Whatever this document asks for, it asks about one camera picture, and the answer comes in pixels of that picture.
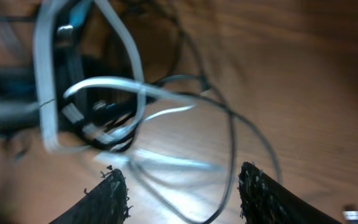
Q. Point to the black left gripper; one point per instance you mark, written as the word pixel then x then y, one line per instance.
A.
pixel 19 107

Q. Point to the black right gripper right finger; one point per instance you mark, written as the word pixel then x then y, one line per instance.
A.
pixel 265 201

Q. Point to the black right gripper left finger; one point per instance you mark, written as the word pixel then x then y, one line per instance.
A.
pixel 104 204

